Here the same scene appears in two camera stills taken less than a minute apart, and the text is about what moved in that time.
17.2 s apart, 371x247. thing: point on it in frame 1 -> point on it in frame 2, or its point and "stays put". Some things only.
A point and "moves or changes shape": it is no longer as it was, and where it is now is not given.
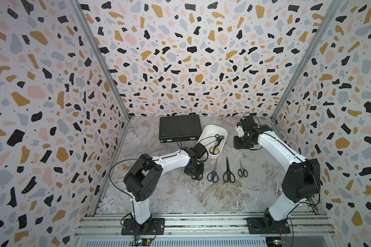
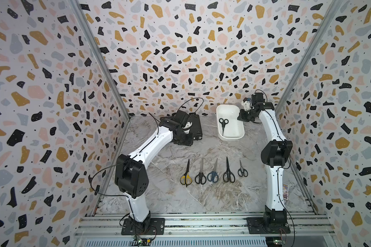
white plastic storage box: (214, 138) -> (234, 129)
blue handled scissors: (213, 176) stays put
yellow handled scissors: (215, 150) -> (186, 179)
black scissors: (219, 139) -> (223, 122)
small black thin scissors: (241, 171) stays put
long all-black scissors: (229, 176) stays put
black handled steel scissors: (198, 177) moves or changes shape
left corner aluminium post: (78, 5) stays put
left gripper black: (201, 171) -> (189, 142)
